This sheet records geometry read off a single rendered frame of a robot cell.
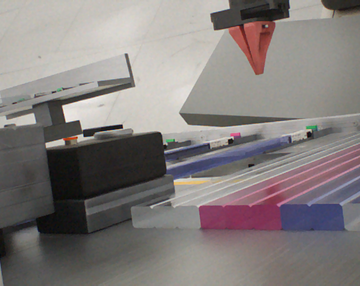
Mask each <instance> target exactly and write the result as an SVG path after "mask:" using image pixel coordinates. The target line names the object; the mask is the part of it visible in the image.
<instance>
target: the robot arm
mask: <svg viewBox="0 0 360 286"><path fill-rule="evenodd" d="M228 2H229V7H230V8H229V9H227V10H222V11H217V12H213V13H210V19H211V22H212V23H213V28H214V31H217V30H223V29H227V28H228V31H229V34H230V35H231V36H232V38H233V39H234V40H235V42H236V43H237V45H238V46H239V47H240V49H241V50H242V51H243V53H244V54H245V56H246V57H247V59H248V61H249V63H250V65H251V67H252V69H253V71H254V72H255V74H256V75H258V74H263V73H264V67H265V60H266V54H267V51H268V48H269V44H270V41H271V39H272V36H273V32H274V29H275V27H276V23H275V22H274V21H276V20H281V19H286V18H289V17H290V14H289V9H290V3H289V0H228Z"/></svg>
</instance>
